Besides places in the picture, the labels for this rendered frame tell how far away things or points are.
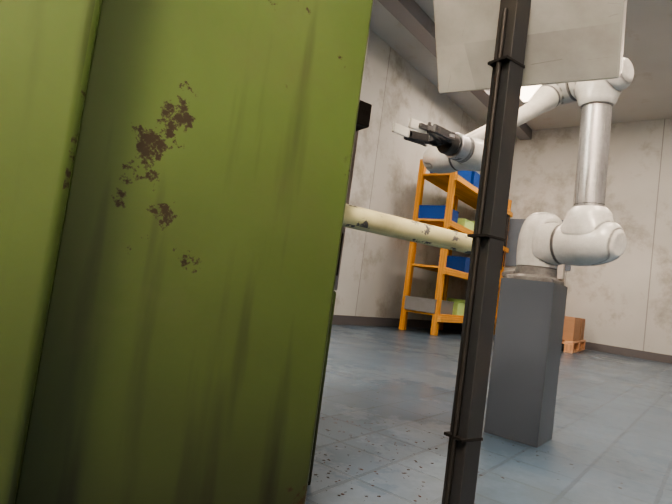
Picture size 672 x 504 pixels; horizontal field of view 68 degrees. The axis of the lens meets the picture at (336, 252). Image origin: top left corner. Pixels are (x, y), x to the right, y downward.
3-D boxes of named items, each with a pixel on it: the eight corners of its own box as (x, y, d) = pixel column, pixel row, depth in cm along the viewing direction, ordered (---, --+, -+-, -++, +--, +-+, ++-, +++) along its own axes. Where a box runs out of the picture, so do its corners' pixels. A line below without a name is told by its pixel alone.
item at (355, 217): (470, 257, 121) (472, 236, 122) (487, 258, 117) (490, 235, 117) (319, 225, 97) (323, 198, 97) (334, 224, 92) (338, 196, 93)
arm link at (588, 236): (573, 266, 193) (632, 269, 174) (548, 263, 184) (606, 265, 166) (587, 72, 196) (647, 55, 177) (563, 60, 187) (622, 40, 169)
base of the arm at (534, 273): (509, 280, 212) (510, 267, 212) (565, 286, 198) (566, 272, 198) (494, 276, 198) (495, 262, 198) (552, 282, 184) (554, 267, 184)
